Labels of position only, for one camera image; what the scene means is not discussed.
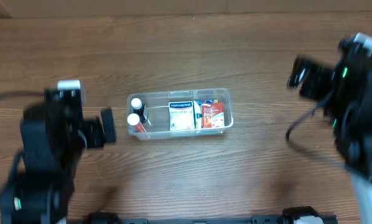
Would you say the orange tube white cap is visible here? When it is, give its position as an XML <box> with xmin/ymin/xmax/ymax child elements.
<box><xmin>127</xmin><ymin>113</ymin><xmax>146</xmax><ymax>133</ymax></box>

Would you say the black tube white cap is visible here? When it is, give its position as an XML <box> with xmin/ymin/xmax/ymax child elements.
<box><xmin>131</xmin><ymin>98</ymin><xmax>148</xmax><ymax>123</ymax></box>

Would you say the white Hansaplast plaster box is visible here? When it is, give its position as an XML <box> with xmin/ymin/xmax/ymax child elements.
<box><xmin>169</xmin><ymin>101</ymin><xmax>195</xmax><ymax>131</ymax></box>

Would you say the blue yellow VapoDrops box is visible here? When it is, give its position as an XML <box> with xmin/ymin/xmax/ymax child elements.
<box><xmin>193</xmin><ymin>100</ymin><xmax>218</xmax><ymax>129</ymax></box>

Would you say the red small box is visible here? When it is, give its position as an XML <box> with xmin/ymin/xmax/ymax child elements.
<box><xmin>202</xmin><ymin>103</ymin><xmax>225</xmax><ymax>129</ymax></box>

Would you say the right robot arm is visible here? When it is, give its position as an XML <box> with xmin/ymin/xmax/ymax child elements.
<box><xmin>286</xmin><ymin>33</ymin><xmax>372</xmax><ymax>223</ymax></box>

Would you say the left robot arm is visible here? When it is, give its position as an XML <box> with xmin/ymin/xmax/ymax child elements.
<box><xmin>0</xmin><ymin>89</ymin><xmax>117</xmax><ymax>223</ymax></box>

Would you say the clear plastic container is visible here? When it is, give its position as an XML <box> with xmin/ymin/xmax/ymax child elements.
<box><xmin>127</xmin><ymin>88</ymin><xmax>234</xmax><ymax>140</ymax></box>

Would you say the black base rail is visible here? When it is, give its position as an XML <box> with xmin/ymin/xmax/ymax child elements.
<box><xmin>82</xmin><ymin>206</ymin><xmax>338</xmax><ymax>224</ymax></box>

